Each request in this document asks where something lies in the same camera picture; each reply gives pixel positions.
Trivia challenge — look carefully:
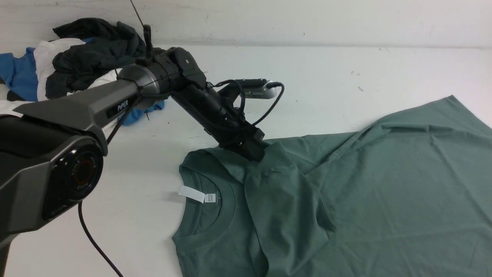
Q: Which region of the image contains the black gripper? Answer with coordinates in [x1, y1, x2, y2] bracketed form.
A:
[171, 85, 265, 162]

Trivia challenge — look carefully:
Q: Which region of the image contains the green long-sleeve top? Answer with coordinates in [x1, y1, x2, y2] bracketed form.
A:
[172, 96, 492, 277]

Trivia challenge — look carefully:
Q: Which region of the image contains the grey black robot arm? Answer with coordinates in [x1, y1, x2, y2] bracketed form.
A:
[0, 47, 276, 273]

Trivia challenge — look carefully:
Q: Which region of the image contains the dark grey garment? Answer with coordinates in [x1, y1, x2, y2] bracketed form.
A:
[7, 18, 154, 102]

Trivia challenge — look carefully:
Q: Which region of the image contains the white garment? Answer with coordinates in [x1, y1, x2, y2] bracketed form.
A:
[1, 38, 135, 104]

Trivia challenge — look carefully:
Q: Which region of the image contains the blue garment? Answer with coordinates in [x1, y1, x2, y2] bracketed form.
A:
[0, 38, 166, 126]

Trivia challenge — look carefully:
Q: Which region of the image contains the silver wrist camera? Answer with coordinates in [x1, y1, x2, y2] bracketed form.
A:
[234, 79, 277, 99]

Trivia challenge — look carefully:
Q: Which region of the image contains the black camera cable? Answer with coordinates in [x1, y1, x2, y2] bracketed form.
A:
[208, 80, 285, 127]

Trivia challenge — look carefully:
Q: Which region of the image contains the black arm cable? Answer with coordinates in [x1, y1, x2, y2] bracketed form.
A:
[78, 200, 124, 277]

